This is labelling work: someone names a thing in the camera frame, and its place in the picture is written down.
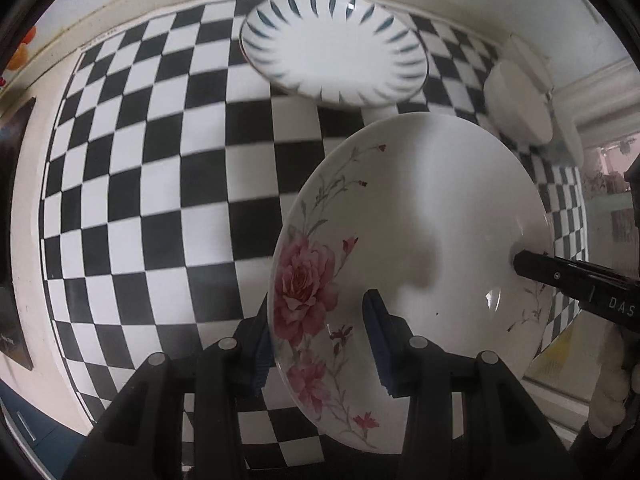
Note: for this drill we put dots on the blue panel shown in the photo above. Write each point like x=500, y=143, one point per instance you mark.
x=35, y=425

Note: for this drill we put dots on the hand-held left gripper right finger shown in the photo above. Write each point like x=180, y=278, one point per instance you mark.
x=377, y=341

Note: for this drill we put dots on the white plate with pink flowers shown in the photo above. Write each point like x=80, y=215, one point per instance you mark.
x=425, y=210

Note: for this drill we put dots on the person's right hand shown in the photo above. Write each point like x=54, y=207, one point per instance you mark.
x=610, y=390

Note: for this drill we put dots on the orange round object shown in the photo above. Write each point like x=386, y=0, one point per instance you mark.
x=22, y=50

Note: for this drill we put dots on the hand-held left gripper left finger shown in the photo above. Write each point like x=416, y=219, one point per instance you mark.
x=260, y=355

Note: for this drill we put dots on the black and white checkered mat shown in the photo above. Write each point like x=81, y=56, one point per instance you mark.
x=150, y=185

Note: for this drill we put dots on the white plate with blue leaves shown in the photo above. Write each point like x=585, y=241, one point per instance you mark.
x=335, y=45

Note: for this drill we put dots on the dark framed picture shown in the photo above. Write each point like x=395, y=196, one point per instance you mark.
x=15, y=240

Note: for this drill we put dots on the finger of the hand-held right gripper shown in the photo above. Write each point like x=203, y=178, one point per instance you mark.
x=545, y=270

